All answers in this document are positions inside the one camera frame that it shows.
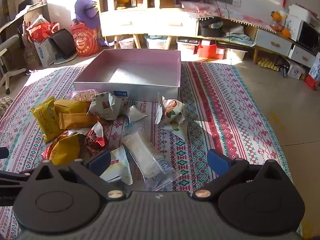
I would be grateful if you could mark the purple plush toy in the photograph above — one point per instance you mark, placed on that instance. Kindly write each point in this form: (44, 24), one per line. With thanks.
(85, 7)

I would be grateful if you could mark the white storage bin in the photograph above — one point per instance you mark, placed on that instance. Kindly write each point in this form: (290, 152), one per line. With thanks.
(237, 53)

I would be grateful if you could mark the large yellow snack bag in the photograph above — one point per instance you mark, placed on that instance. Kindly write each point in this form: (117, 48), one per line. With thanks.
(66, 150)

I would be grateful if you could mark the white carton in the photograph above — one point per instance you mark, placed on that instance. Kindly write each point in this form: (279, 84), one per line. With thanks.
(112, 3)

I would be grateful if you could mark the white packet red label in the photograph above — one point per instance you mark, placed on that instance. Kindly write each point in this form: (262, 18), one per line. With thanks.
(117, 167)

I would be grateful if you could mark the red printed gift bag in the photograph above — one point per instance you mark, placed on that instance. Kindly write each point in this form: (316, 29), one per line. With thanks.
(85, 42)

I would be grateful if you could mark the orange snack packet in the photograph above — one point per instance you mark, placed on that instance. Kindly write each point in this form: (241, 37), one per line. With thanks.
(77, 120)

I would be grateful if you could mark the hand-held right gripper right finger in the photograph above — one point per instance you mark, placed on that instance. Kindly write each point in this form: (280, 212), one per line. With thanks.
(217, 162)

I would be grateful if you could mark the wooden desk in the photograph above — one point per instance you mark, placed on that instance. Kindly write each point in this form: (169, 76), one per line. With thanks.
(25, 10)

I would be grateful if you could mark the white microwave oven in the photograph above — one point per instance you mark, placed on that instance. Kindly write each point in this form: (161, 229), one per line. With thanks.
(308, 36)

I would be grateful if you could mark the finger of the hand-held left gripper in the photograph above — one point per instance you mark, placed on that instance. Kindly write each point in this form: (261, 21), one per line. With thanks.
(3, 152)
(12, 178)

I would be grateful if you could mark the dark yellow snack packet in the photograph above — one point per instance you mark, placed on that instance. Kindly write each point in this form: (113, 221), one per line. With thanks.
(72, 106)

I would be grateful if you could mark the brown knitted cushion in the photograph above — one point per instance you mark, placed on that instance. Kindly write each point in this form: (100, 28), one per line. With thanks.
(5, 105)

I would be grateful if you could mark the white foam box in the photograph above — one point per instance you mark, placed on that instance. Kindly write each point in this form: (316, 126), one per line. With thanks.
(298, 10)

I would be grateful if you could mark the red green patterned woven mat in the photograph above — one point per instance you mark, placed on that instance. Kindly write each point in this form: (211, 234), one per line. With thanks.
(225, 120)

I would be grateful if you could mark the orange fruit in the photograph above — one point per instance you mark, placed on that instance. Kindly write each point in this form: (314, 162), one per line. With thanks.
(286, 33)
(276, 16)

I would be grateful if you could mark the small silver snack packet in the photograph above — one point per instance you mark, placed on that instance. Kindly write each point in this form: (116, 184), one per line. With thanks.
(136, 115)

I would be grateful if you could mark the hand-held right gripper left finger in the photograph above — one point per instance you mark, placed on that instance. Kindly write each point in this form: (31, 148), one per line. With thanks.
(100, 160)

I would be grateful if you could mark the bright yellow snack packet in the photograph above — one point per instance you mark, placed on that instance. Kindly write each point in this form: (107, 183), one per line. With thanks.
(46, 118)

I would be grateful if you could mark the red flat box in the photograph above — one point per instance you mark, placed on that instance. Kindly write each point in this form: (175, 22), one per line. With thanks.
(311, 82)

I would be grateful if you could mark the clear storage bin green lid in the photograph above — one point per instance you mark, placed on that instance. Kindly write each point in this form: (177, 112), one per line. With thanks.
(156, 43)

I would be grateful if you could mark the low wooden cabinet white drawers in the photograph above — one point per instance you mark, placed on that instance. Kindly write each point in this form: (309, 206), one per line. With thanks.
(272, 42)

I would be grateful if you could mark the red storage box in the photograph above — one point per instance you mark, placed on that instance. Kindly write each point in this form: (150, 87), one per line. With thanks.
(211, 50)

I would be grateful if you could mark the brown cardboard box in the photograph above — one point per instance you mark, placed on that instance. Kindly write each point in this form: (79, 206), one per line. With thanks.
(166, 3)

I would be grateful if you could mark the white green nut packet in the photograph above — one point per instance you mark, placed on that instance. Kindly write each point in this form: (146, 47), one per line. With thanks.
(172, 115)

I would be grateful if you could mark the yellow egg tray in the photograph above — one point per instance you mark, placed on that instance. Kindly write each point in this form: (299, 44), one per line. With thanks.
(267, 64)

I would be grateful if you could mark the black round box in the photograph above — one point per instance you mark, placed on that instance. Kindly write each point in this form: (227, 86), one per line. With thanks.
(211, 31)

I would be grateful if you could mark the silver cardboard box pink inside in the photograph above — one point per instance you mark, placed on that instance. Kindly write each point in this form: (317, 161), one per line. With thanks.
(130, 91)

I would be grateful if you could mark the black plastic basket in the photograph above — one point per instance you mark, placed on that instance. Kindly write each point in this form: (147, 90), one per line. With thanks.
(62, 42)

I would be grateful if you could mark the white paper bag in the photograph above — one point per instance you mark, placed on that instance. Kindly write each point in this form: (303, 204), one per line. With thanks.
(46, 52)

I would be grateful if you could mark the pink snack packet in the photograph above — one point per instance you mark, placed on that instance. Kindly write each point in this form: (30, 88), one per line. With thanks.
(83, 95)

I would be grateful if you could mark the grey white nut packet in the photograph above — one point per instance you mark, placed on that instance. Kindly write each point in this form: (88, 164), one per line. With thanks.
(107, 107)

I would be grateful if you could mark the small clear storage bin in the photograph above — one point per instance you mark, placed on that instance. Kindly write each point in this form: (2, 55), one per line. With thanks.
(126, 43)

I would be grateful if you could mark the clear storage bin black lid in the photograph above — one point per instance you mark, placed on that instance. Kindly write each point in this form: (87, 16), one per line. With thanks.
(187, 47)

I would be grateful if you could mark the clear rice cracker packet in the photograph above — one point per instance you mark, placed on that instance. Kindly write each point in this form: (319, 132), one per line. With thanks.
(145, 155)

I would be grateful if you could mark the pink table runner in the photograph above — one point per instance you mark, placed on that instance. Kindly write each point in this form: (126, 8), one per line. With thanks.
(212, 10)

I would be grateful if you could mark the red plastic bag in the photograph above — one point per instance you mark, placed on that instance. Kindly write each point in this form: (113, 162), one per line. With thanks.
(40, 31)

